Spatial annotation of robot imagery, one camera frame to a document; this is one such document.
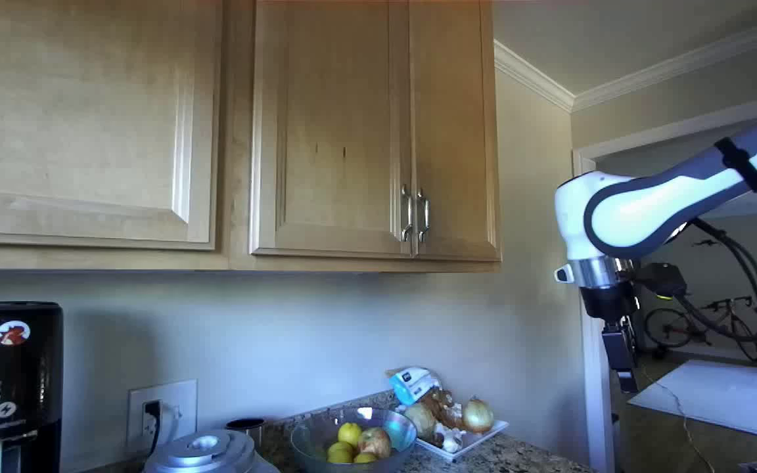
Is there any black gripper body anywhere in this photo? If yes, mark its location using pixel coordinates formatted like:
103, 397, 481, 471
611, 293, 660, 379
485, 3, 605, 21
582, 284, 643, 374

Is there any silver cabinet door handle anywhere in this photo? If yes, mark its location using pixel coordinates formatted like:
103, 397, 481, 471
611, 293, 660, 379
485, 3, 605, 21
413, 188, 435, 250
398, 183, 417, 243

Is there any wide wooden cabinet door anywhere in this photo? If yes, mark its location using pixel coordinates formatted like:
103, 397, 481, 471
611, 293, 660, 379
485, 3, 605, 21
0, 0, 227, 255

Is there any white floor mat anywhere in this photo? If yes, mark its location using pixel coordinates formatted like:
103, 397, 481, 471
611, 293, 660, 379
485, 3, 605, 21
626, 356, 757, 447

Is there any yellow onion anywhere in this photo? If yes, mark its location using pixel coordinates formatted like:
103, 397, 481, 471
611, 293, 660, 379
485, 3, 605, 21
461, 397, 497, 435

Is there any white rectangular tray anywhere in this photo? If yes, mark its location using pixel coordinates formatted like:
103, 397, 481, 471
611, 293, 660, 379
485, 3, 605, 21
413, 418, 511, 464

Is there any brown netted produce bag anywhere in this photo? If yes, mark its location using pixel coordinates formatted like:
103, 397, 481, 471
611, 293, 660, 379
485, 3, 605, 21
424, 389, 468, 430

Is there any blue white food package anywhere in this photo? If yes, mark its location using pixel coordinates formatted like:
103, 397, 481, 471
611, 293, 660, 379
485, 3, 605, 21
388, 366, 444, 410

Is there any glass fruit bowl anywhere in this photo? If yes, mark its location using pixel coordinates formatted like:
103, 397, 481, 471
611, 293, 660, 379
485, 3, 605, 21
286, 402, 421, 473

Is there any reddish apple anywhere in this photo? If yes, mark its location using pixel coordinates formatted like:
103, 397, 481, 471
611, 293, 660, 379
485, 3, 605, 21
357, 425, 396, 460

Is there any white crown moulding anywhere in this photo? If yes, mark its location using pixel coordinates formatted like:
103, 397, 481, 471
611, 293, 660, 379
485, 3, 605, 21
493, 7, 757, 113

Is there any silver pot lid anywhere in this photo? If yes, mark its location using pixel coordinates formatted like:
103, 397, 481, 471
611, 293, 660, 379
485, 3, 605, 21
142, 427, 283, 473

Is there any black power plug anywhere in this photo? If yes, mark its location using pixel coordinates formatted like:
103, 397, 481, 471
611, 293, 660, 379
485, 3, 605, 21
141, 397, 166, 458

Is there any black coffee maker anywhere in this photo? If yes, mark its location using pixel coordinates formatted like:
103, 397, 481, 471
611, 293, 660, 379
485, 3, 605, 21
0, 299, 67, 473

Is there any white door frame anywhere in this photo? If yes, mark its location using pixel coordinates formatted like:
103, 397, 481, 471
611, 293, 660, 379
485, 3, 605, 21
570, 86, 757, 473

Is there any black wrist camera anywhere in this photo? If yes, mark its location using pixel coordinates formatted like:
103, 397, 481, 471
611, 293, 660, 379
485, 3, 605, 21
636, 261, 693, 303

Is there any black velcro strap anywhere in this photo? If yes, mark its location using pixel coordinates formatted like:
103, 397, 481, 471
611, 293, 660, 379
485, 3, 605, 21
714, 133, 757, 195

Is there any black pot handle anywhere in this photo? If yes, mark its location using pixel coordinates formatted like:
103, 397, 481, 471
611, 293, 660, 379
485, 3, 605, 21
225, 416, 268, 433

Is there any wooden cabinet frame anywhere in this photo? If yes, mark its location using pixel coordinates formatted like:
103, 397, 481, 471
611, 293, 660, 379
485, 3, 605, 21
0, 0, 506, 276

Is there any white wall outlet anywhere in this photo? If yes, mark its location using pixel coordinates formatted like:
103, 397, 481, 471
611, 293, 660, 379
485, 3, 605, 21
127, 379, 201, 455

